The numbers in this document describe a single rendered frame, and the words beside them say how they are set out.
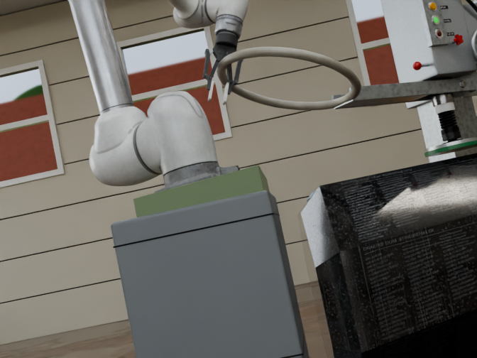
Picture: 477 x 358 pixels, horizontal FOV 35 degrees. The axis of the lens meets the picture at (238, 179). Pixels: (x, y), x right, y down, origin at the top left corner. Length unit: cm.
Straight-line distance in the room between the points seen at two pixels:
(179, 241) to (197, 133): 32
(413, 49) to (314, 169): 611
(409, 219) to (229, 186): 90
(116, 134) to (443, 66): 129
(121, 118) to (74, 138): 729
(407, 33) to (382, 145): 612
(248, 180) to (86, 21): 70
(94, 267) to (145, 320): 743
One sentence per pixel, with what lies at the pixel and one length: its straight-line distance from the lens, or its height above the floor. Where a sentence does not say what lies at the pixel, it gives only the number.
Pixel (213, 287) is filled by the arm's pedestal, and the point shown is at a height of 60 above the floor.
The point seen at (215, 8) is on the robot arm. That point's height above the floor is 147.
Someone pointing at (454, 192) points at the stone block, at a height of 70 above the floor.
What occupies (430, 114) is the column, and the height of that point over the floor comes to 109.
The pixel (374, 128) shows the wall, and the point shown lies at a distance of 901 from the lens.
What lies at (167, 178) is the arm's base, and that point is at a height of 89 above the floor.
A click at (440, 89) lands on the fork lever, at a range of 287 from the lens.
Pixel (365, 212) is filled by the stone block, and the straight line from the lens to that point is 263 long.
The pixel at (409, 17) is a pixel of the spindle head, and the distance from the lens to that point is 291.
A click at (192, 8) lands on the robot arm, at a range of 262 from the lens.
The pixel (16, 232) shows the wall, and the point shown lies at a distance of 958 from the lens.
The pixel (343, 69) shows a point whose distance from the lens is 240.
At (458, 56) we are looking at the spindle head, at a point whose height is 118.
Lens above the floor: 70
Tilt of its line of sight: 4 degrees up
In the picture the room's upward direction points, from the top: 12 degrees counter-clockwise
